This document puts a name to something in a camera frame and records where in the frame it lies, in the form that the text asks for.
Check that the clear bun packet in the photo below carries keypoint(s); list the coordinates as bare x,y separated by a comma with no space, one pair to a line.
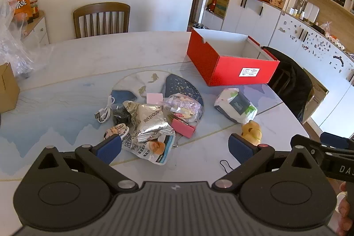
182,104

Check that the person's right hand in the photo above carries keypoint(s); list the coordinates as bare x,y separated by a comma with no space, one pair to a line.
343,211

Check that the pink red small box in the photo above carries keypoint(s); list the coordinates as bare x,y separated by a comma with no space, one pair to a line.
182,128

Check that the brown cardboard box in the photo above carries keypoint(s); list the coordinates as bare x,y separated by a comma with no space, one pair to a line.
7,89

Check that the white chicken sausage packet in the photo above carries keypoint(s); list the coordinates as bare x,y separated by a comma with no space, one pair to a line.
155,148

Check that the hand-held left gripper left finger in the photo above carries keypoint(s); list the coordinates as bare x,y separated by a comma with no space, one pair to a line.
106,149

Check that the long white sticker cabinet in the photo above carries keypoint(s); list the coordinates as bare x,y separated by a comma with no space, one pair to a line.
318,64

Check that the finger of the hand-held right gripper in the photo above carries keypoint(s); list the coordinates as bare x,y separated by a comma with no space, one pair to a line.
336,140
307,142

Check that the light pink notepad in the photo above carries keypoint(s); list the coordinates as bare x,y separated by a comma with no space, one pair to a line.
154,99

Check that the red cardboard box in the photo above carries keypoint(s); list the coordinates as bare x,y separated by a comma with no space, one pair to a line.
237,70

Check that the orange snack bag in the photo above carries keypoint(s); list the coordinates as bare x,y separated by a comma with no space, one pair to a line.
22,3

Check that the sauce jar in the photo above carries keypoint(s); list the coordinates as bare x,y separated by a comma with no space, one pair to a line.
34,10

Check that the open cardboard box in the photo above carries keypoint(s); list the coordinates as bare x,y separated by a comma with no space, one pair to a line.
316,99

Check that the wooden chair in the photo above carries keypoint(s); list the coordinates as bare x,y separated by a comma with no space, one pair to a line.
101,7

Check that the red toy figure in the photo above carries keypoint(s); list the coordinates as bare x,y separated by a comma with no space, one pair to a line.
212,5

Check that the silver snack packet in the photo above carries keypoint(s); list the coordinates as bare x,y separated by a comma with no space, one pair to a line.
150,121

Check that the printed marble desktop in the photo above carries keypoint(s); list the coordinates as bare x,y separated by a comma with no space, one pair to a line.
83,64

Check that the wet wipes pack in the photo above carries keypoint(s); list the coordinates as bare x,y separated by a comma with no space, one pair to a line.
235,104

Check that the white side cabinet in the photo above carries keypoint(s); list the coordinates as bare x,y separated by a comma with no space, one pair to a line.
38,31

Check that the white two-door cabinet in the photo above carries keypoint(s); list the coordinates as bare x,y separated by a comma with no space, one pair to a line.
249,16

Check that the dark seaweed packet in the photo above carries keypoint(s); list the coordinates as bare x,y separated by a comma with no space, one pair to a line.
121,114

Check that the black chair with jacket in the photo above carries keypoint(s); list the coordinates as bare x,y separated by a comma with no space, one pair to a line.
293,81

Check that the printed storage carton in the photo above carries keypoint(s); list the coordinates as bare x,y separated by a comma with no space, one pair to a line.
222,6

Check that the clear plastic bag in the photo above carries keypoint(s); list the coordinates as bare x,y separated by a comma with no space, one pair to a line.
11,39

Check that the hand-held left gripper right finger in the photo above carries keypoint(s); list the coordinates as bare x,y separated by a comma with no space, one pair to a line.
240,149

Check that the yellow duck toy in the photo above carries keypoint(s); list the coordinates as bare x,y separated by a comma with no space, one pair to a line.
251,132

